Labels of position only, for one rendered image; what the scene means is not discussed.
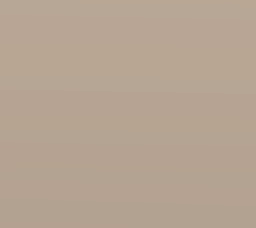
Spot beige cabinet panel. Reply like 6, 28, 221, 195
0, 0, 256, 228

